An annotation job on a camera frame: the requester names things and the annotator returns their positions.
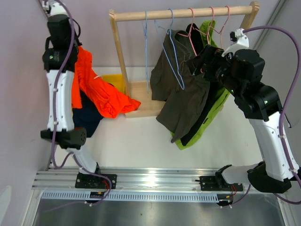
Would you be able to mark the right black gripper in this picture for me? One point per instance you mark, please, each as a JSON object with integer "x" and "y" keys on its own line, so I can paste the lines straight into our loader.
{"x": 209, "y": 55}

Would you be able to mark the orange mesh shorts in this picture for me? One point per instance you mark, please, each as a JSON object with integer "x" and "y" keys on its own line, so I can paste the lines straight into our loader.
{"x": 87, "y": 79}

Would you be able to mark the navy blue shorts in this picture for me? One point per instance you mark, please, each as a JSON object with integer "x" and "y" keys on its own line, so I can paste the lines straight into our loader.
{"x": 90, "y": 106}

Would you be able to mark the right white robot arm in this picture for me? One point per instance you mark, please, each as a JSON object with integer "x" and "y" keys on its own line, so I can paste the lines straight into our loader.
{"x": 240, "y": 72}

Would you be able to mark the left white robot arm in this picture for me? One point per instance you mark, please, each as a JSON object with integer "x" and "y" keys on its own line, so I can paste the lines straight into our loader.
{"x": 59, "y": 59}

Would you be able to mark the pink hanger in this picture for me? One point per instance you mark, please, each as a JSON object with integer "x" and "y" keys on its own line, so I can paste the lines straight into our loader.
{"x": 227, "y": 21}
{"x": 206, "y": 31}
{"x": 189, "y": 33}

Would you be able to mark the lime green shorts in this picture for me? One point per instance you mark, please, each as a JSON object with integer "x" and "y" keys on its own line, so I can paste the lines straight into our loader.
{"x": 217, "y": 96}

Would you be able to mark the dark olive shorts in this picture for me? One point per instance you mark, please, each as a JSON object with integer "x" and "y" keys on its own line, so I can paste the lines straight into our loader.
{"x": 171, "y": 81}

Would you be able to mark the yellow plastic tray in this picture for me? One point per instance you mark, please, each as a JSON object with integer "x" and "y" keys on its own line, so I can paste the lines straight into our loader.
{"x": 116, "y": 80}

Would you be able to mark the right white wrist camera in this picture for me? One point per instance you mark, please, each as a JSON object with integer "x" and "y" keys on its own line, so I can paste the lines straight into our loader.
{"x": 239, "y": 41}

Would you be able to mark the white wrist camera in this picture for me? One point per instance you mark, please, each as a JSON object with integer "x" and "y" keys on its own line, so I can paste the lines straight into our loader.
{"x": 53, "y": 8}
{"x": 239, "y": 41}

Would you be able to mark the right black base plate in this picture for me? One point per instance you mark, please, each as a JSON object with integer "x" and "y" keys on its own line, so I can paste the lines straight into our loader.
{"x": 210, "y": 183}

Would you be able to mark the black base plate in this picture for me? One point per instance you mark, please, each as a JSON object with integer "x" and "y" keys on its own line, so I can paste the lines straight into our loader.
{"x": 87, "y": 181}
{"x": 210, "y": 183}

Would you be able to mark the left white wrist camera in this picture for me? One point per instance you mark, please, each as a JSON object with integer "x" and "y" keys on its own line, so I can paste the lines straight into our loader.
{"x": 53, "y": 8}

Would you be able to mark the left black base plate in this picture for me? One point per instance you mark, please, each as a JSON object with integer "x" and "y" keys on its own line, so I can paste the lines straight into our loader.
{"x": 87, "y": 181}

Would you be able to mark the aluminium mounting rail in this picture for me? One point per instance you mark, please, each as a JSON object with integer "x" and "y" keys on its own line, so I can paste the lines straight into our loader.
{"x": 164, "y": 180}

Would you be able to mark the slotted grey cable duct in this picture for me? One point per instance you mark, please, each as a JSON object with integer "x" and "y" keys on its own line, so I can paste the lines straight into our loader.
{"x": 136, "y": 196}

